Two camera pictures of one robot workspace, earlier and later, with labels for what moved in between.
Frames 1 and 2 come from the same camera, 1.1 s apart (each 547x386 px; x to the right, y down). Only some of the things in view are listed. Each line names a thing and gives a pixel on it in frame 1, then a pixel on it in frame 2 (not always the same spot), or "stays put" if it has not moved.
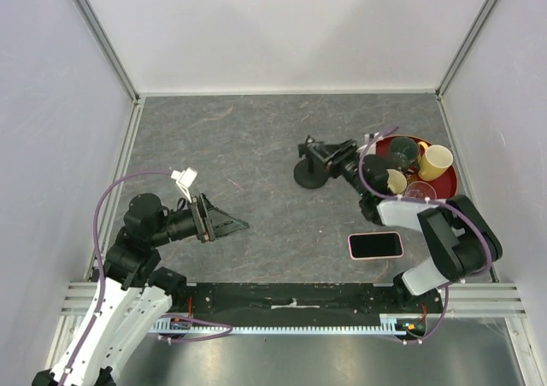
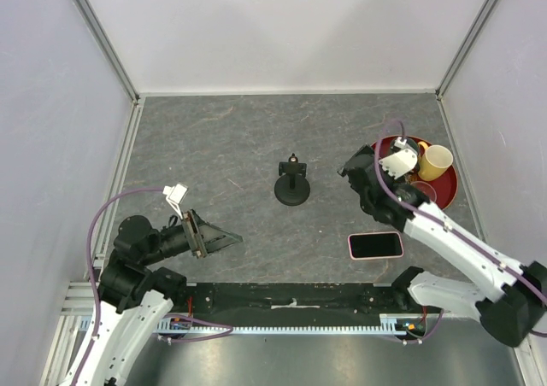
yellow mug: [433, 160] stays put
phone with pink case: [375, 245] stays put
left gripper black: [203, 210] → [213, 237]
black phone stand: [309, 172] → [292, 188]
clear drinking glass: [420, 190] stays put
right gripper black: [334, 154] → [367, 149]
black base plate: [302, 303] stays put
